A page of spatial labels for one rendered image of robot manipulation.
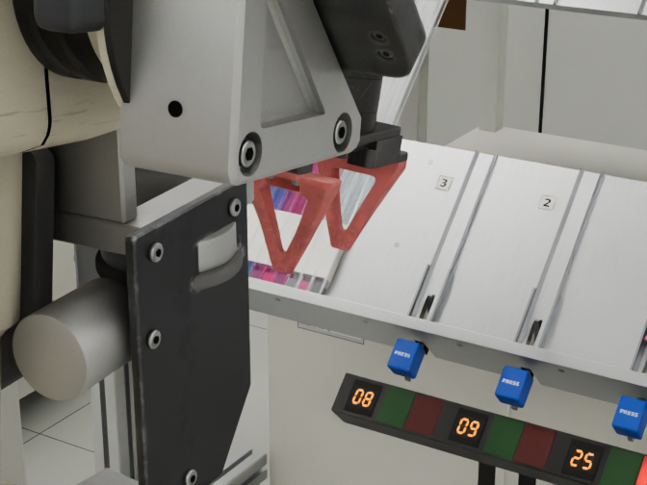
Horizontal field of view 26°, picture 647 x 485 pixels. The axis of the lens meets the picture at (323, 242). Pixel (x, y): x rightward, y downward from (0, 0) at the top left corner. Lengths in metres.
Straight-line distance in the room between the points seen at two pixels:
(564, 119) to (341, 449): 1.69
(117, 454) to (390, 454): 0.37
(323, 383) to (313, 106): 1.29
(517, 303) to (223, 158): 0.84
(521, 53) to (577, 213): 2.07
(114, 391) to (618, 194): 0.61
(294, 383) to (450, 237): 0.53
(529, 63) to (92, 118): 2.82
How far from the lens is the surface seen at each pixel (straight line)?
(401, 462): 1.80
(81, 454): 2.59
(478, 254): 1.34
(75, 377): 0.66
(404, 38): 0.52
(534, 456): 1.26
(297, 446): 1.88
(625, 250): 1.31
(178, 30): 0.49
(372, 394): 1.33
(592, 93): 3.34
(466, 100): 3.48
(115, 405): 1.61
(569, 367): 1.25
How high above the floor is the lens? 1.28
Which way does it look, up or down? 21 degrees down
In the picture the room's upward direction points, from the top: straight up
